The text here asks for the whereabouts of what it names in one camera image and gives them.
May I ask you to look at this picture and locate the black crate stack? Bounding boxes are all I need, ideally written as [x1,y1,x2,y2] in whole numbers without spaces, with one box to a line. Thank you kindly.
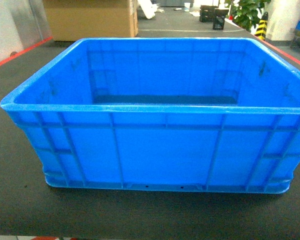
[199,5,229,30]

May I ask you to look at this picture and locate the large cardboard box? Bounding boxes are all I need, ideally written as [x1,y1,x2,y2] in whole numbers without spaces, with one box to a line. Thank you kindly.
[42,0,138,42]

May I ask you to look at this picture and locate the large blue plastic crate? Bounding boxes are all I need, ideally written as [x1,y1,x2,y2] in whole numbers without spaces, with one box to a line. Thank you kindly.
[0,37,300,194]

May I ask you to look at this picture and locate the green potted plant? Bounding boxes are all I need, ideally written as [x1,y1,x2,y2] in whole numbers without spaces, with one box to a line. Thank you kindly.
[224,0,271,32]

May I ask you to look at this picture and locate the yellow black striped bollard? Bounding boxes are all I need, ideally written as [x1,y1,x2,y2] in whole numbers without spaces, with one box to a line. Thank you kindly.
[254,11,269,41]

